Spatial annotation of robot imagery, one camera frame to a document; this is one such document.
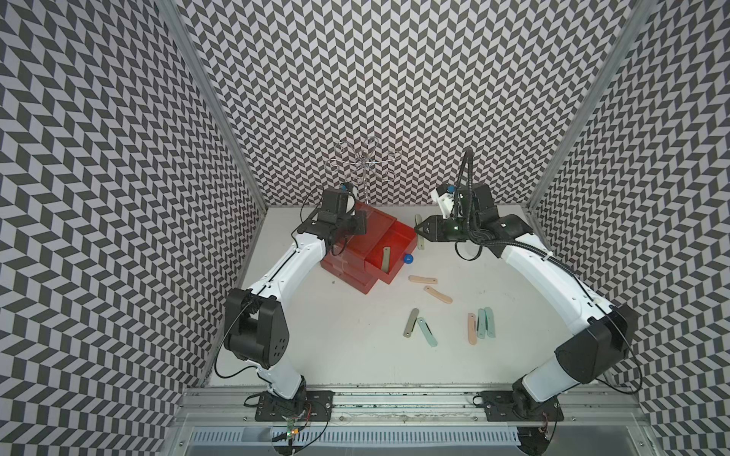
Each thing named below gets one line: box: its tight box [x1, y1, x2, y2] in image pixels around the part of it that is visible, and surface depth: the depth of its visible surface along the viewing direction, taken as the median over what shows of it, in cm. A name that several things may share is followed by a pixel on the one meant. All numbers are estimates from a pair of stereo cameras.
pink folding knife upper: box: [407, 274, 439, 285], surface depth 98 cm
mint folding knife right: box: [483, 306, 497, 339], surface depth 89 cm
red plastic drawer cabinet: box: [319, 201, 418, 295], surface depth 83 cm
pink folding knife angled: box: [422, 285, 454, 304], surface depth 98 cm
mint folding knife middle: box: [476, 307, 487, 340], surface depth 88 cm
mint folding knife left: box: [417, 317, 439, 347], surface depth 88 cm
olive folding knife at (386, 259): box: [382, 247, 391, 274], surface depth 85 cm
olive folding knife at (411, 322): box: [403, 307, 420, 339], surface depth 89 cm
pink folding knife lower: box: [467, 312, 478, 346], surface depth 88 cm
